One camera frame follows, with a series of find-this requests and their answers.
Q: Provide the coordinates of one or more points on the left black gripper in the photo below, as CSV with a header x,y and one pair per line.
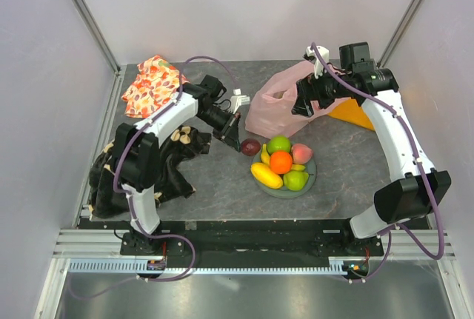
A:
x,y
229,133

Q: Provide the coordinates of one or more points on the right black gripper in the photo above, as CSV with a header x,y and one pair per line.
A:
x,y
307,86

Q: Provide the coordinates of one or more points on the dark red fake plum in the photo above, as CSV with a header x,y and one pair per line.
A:
x,y
250,147

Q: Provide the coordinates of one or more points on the pink plastic bag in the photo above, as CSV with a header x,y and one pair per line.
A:
x,y
270,109

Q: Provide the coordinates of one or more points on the yellow fake banana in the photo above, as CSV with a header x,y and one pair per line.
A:
x,y
265,158

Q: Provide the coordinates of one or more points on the green fake lime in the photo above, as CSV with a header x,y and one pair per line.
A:
x,y
279,143

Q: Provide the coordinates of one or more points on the yellow fake mango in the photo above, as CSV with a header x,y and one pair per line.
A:
x,y
263,174

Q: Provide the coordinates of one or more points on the fake orange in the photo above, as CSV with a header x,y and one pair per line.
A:
x,y
281,162

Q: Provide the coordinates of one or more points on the fake peach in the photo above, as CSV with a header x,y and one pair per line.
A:
x,y
301,153

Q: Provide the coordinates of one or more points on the green fake pear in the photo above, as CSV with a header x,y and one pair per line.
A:
x,y
295,180

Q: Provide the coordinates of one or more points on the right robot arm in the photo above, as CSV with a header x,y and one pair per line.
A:
x,y
416,186

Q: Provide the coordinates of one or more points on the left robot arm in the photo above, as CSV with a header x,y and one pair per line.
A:
x,y
137,150

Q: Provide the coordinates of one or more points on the orange folded cloth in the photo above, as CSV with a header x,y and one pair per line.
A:
x,y
347,109

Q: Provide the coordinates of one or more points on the orange floral cloth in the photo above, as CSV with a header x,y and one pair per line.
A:
x,y
156,83

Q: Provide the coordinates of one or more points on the grey-green round plate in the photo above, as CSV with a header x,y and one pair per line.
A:
x,y
283,192

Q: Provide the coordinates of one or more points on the black floral cloth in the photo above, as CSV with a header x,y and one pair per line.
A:
x,y
184,144

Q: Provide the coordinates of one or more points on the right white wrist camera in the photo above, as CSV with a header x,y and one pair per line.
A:
x,y
319,56

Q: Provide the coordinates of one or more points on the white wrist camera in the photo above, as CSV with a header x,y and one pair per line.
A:
x,y
237,100
319,56

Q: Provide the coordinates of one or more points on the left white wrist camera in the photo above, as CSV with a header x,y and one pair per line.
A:
x,y
237,100

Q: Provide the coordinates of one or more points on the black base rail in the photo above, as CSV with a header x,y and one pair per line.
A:
x,y
320,238

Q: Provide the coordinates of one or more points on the grey slotted cable duct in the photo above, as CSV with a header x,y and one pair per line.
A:
x,y
146,266

